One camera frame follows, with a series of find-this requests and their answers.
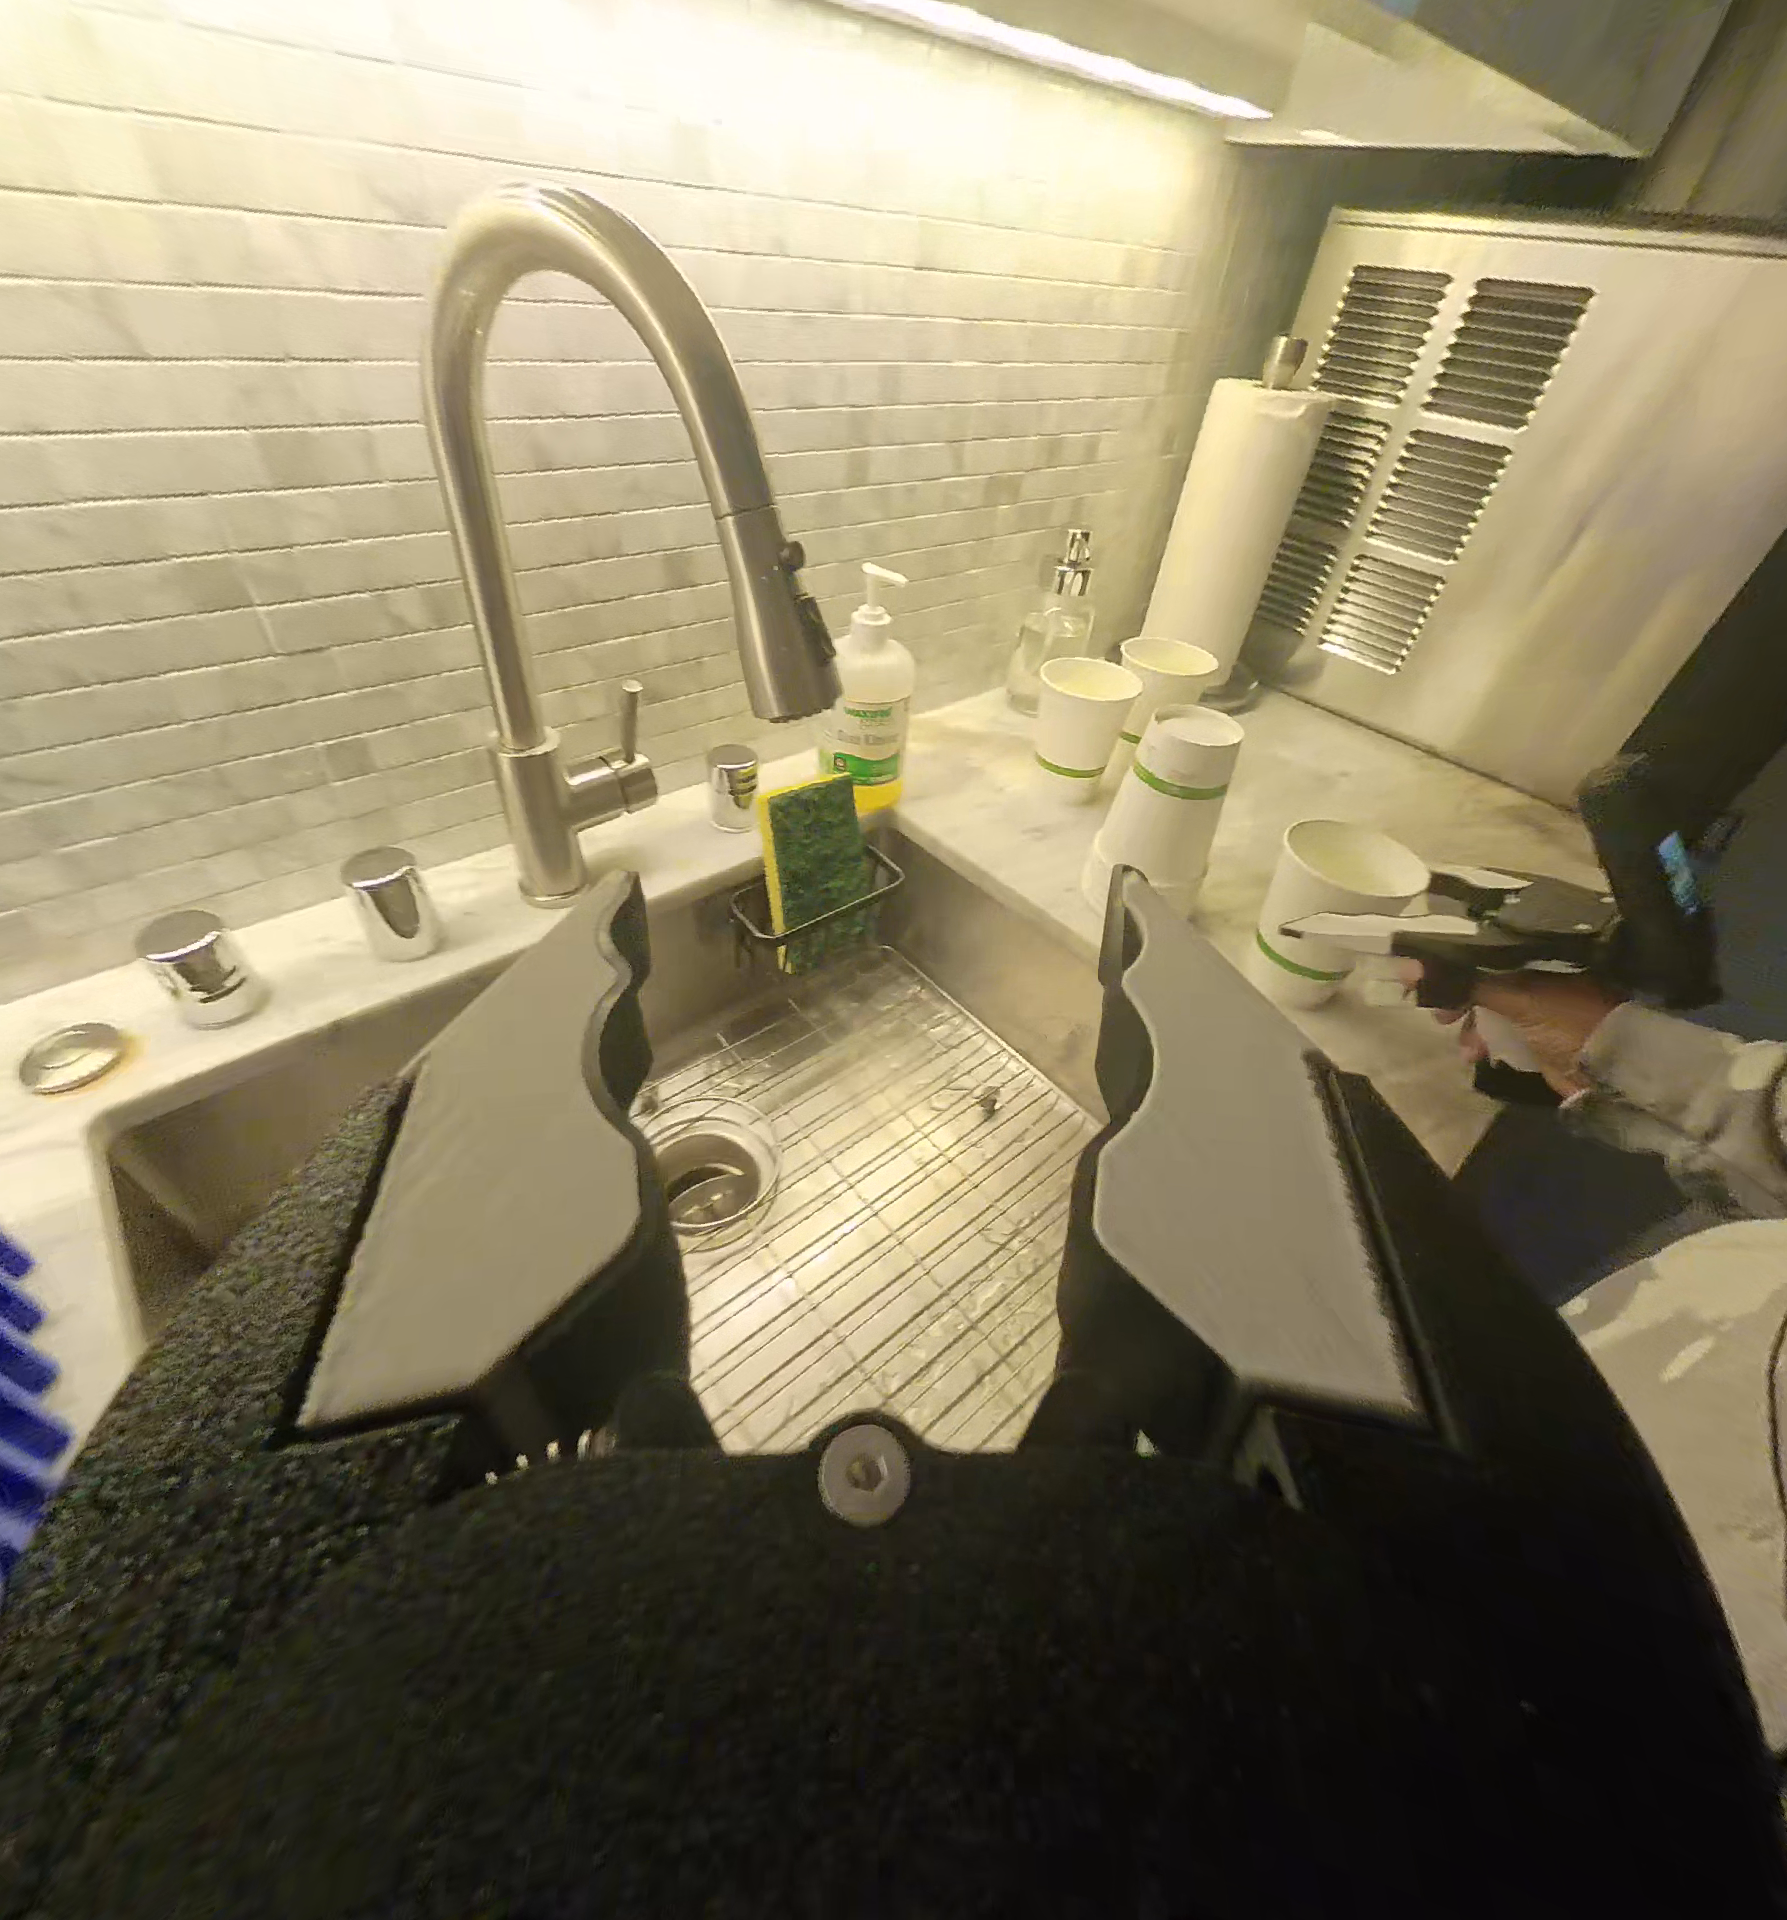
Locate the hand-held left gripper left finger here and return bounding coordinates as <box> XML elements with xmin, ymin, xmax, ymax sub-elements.
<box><xmin>291</xmin><ymin>866</ymin><xmax>690</xmax><ymax>1469</ymax></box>

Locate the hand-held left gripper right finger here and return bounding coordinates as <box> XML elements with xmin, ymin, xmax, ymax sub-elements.
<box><xmin>1040</xmin><ymin>862</ymin><xmax>1436</xmax><ymax>1464</ymax></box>

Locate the white paper cup green band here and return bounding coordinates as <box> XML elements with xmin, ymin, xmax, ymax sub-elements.
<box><xmin>1118</xmin><ymin>635</ymin><xmax>1222</xmax><ymax>781</ymax></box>
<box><xmin>1038</xmin><ymin>653</ymin><xmax>1144</xmax><ymax>804</ymax></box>
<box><xmin>1256</xmin><ymin>815</ymin><xmax>1436</xmax><ymax>1010</ymax></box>

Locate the person's right forearm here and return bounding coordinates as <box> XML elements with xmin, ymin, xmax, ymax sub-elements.
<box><xmin>1560</xmin><ymin>996</ymin><xmax>1787</xmax><ymax>1220</ymax></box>

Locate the white marble desk countertop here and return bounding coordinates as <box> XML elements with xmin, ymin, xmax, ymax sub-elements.
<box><xmin>0</xmin><ymin>682</ymin><xmax>1608</xmax><ymax>1352</ymax></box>

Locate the person's right hand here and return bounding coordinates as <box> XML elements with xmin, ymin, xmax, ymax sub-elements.
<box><xmin>1408</xmin><ymin>965</ymin><xmax>1612</xmax><ymax>1109</ymax></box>

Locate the stack of inverted paper cups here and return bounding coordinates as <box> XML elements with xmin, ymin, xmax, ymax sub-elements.
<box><xmin>1086</xmin><ymin>703</ymin><xmax>1248</xmax><ymax>917</ymax></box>

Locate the metal sink drain strainer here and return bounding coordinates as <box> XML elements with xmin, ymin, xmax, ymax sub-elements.
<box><xmin>650</xmin><ymin>1094</ymin><xmax>784</xmax><ymax>1255</ymax></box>

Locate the steel appliance with vents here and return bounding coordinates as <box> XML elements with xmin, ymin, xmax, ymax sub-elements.
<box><xmin>1254</xmin><ymin>206</ymin><xmax>1787</xmax><ymax>811</ymax></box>

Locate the dark tall cabinet panel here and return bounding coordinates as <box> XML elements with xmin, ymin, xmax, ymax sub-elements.
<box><xmin>1620</xmin><ymin>0</ymin><xmax>1787</xmax><ymax>888</ymax></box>

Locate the glass soap dispenser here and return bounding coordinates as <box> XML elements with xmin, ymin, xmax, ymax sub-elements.
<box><xmin>1008</xmin><ymin>527</ymin><xmax>1100</xmax><ymax>720</ymax></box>

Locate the white paper towel roll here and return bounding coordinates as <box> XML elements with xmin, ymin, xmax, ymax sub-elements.
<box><xmin>1140</xmin><ymin>374</ymin><xmax>1338</xmax><ymax>692</ymax></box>

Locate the flat round chrome button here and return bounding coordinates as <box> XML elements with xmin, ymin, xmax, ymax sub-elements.
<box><xmin>19</xmin><ymin>1020</ymin><xmax>131</xmax><ymax>1097</ymax></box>

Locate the yellow and green sponge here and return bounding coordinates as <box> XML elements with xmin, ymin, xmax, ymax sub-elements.
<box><xmin>756</xmin><ymin>771</ymin><xmax>866</xmax><ymax>977</ymax></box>

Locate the person's grey patterned sweatshirt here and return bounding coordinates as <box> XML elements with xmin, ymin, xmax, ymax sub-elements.
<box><xmin>1554</xmin><ymin>1211</ymin><xmax>1787</xmax><ymax>1920</ymax></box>

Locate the yellow dish soap bottle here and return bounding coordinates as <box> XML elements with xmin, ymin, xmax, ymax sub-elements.
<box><xmin>818</xmin><ymin>562</ymin><xmax>918</xmax><ymax>820</ymax></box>

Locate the brushed steel gooseneck faucet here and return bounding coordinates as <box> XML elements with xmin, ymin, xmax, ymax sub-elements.
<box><xmin>420</xmin><ymin>180</ymin><xmax>846</xmax><ymax>909</ymax></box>

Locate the under-cabinet light strip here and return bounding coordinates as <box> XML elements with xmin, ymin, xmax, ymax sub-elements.
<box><xmin>834</xmin><ymin>0</ymin><xmax>1278</xmax><ymax>122</ymax></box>

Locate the wire sink rack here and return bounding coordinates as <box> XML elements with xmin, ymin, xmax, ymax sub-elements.
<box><xmin>626</xmin><ymin>942</ymin><xmax>1108</xmax><ymax>1459</ymax></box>

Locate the black wire sponge holder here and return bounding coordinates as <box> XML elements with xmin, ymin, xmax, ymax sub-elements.
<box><xmin>728</xmin><ymin>845</ymin><xmax>908</xmax><ymax>979</ymax></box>

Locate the upper wall cabinet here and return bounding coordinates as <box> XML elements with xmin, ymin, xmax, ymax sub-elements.
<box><xmin>1224</xmin><ymin>0</ymin><xmax>1742</xmax><ymax>159</ymax></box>

